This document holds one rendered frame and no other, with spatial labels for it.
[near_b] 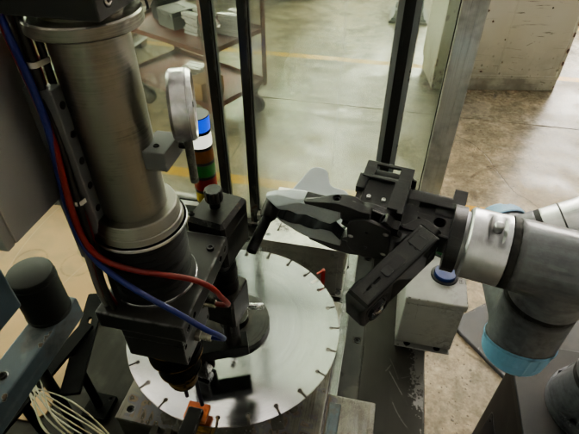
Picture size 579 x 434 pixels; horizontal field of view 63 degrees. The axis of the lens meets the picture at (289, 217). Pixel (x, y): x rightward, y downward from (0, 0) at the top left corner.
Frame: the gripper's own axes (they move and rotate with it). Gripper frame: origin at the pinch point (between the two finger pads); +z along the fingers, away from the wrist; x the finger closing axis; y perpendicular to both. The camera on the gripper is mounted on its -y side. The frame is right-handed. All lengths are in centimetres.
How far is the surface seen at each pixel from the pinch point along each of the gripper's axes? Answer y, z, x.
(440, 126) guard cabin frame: 44, -14, -25
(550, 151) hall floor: 204, -75, -183
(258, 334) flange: -7.1, 3.3, -24.8
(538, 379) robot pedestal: 10, -43, -51
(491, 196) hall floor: 146, -45, -167
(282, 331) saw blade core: -5.0, 0.4, -26.4
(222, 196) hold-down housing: -3.8, 3.6, 5.9
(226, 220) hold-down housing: -5.9, 2.4, 5.2
